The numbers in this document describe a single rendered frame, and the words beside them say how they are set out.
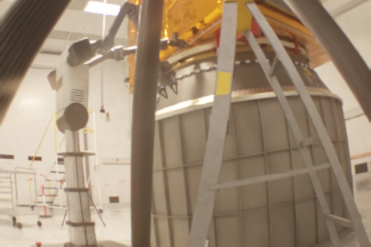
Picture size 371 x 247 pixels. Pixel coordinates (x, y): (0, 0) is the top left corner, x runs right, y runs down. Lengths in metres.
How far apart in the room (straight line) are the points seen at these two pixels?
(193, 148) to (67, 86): 0.94
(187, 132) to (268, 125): 0.57
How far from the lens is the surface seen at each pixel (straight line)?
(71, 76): 1.73
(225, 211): 2.00
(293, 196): 2.03
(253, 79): 2.16
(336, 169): 1.31
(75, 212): 1.67
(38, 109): 9.85
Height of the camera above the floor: 0.65
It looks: 15 degrees up
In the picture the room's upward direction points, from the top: 5 degrees counter-clockwise
